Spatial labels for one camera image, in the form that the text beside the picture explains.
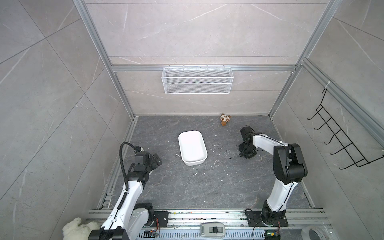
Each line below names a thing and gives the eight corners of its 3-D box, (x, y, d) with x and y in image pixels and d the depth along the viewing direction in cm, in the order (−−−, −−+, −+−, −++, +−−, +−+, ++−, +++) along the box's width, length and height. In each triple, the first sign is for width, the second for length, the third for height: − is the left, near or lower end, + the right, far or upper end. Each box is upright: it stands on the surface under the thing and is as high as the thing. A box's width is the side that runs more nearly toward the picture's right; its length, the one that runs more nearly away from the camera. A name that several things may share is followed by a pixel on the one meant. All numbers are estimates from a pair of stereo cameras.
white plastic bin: (184, 168, 93) (183, 163, 88) (178, 139, 108) (177, 133, 103) (209, 162, 96) (210, 157, 91) (199, 134, 110) (200, 129, 105)
